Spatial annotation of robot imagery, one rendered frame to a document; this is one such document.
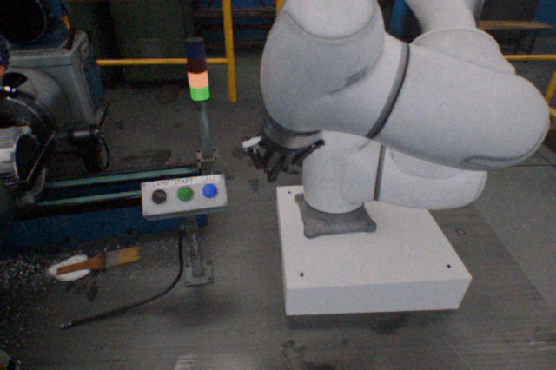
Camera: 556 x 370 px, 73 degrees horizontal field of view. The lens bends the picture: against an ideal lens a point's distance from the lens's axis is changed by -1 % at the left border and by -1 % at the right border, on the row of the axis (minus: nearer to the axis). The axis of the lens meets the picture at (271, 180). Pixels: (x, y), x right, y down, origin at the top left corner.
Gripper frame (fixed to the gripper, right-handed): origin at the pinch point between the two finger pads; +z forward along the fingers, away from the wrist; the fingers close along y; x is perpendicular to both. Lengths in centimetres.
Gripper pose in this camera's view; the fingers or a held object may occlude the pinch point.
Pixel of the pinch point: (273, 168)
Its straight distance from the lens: 69.3
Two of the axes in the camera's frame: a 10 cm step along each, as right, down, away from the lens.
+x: 1.5, 9.5, -2.7
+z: -1.2, 2.9, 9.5
